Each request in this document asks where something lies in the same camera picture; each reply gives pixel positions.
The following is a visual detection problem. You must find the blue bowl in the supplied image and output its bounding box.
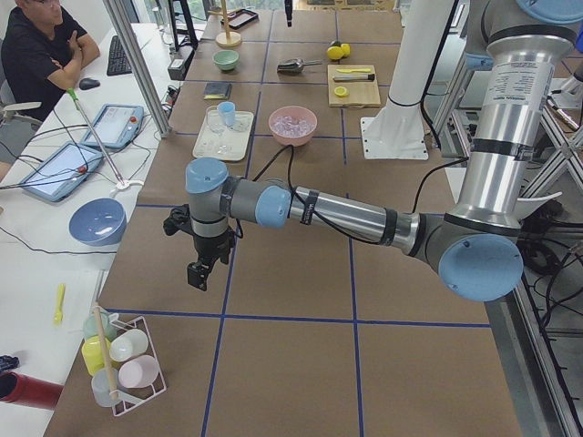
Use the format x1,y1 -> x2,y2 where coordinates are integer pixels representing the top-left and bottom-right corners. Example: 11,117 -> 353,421
68,198 -> 127,247

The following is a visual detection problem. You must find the aluminium frame post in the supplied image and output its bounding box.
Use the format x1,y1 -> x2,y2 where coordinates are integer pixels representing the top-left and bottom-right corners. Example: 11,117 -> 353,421
103,0 -> 171,138

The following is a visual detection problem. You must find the yellow plastic knife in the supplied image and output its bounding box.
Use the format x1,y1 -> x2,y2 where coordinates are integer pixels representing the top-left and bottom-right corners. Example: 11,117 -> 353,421
336,68 -> 372,74

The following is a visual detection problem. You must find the silver metal ice scoop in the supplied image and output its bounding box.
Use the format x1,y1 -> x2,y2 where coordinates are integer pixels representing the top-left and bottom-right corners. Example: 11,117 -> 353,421
277,58 -> 322,76

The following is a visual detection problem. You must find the white wire cup rack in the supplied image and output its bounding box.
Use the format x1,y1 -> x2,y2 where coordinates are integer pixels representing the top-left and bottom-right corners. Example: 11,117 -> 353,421
81,306 -> 167,417

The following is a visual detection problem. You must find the teach pendant tablet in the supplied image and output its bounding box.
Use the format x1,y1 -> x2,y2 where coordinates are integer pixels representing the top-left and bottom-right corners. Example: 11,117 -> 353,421
92,104 -> 145,151
19,141 -> 104,202

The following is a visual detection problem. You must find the cream bear tray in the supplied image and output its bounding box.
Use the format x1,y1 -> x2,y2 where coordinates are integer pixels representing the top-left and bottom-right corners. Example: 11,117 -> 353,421
192,106 -> 254,162

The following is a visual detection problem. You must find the yellow lemon slice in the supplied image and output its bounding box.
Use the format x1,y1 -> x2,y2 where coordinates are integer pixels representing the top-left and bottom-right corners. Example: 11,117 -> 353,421
333,86 -> 350,98

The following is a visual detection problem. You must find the yellow plastic spoon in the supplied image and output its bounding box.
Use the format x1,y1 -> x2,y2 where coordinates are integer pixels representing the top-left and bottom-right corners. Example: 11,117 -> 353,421
53,283 -> 66,326

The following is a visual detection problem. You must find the pink cup in rack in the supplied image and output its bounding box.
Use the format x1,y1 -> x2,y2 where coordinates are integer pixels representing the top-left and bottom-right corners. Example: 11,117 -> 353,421
118,355 -> 159,389

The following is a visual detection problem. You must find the light blue plastic cup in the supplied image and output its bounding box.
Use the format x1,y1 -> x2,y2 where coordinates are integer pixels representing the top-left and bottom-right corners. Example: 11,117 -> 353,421
217,101 -> 236,128

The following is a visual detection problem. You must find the silver metal rod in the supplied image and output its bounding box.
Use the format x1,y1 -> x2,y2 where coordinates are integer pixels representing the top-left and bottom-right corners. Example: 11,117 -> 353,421
332,74 -> 375,83

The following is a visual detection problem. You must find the yellow cup in rack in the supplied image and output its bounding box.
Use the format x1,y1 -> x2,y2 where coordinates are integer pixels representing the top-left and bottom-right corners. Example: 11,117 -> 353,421
81,335 -> 105,376

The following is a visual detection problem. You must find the clear wine glass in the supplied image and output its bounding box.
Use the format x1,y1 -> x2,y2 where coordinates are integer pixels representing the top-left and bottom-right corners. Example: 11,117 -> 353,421
206,106 -> 231,155

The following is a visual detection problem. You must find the wooden mug tree stand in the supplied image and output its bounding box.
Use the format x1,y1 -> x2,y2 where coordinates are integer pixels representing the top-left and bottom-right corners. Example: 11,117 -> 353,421
208,0 -> 242,48

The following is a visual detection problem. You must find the far teach pendant tablet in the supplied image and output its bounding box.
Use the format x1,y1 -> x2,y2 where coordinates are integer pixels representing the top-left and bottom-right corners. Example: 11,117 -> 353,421
92,104 -> 145,151

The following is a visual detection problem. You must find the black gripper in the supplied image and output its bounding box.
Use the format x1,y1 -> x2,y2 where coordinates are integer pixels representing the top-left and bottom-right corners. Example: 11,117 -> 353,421
163,204 -> 236,291

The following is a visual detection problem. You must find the black keyboard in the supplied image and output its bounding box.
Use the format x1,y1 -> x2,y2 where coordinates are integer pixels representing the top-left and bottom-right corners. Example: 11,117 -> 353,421
106,35 -> 132,76

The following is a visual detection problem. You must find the red cylinder bottle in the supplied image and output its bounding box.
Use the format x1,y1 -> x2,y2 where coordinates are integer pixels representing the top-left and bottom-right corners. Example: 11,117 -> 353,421
1,371 -> 64,411

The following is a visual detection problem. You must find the near teach pendant tablet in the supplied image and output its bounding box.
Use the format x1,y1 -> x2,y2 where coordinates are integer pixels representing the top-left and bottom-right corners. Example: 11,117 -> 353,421
19,141 -> 104,202

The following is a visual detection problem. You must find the pile of clear ice cubes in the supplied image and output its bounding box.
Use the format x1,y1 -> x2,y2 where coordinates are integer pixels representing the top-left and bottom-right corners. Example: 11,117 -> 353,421
271,116 -> 314,138

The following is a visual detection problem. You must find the person in black shirt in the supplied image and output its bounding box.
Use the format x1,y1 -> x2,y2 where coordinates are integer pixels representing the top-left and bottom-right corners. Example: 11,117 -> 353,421
1,1 -> 100,122

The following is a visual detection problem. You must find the wooden cutting board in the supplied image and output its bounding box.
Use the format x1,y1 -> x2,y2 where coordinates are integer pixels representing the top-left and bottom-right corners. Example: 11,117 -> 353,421
327,65 -> 381,107

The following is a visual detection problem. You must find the green ceramic bowl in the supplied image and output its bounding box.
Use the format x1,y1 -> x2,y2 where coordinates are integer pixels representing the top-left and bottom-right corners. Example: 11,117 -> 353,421
212,49 -> 240,72

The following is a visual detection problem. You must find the pink bowl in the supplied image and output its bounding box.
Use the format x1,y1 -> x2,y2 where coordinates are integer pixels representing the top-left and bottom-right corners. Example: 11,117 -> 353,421
268,106 -> 318,147

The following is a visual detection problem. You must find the white cup in rack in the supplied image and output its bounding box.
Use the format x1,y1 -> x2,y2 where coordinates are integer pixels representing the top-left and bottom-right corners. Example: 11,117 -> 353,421
109,329 -> 149,362

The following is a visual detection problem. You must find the black computer mouse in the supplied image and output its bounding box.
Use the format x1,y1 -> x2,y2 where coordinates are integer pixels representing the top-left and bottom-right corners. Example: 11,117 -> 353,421
78,77 -> 100,90

